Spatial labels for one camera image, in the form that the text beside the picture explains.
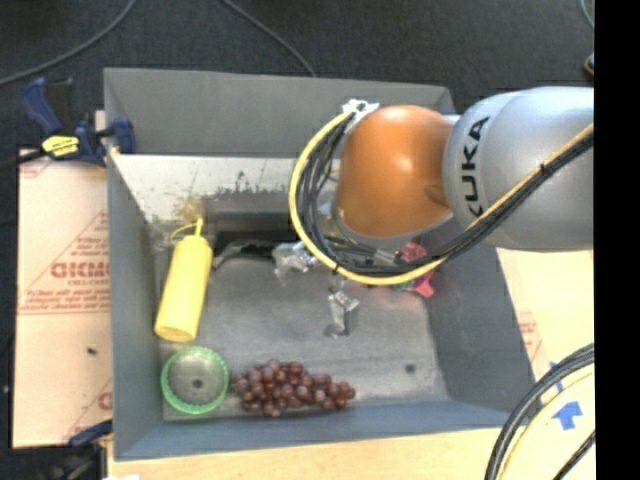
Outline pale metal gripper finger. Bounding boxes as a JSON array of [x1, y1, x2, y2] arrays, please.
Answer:
[[323, 277, 361, 340], [271, 241, 318, 287]]

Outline pink plastic object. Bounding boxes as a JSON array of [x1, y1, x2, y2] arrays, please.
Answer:
[[396, 241, 438, 300]]

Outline grey metal bin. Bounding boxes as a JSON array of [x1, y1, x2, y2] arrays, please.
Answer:
[[102, 67, 539, 462]]

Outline dark red toy grapes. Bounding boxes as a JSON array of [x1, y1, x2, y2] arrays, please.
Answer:
[[229, 358, 358, 418]]

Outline yellow squeeze bottle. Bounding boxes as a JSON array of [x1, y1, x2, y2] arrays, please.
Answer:
[[152, 217, 215, 344]]

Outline brown cardboard board red print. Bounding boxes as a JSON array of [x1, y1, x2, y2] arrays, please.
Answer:
[[10, 110, 595, 452]]

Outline green ribbed plastic ring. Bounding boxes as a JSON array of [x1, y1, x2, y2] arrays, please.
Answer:
[[159, 344, 231, 416]]

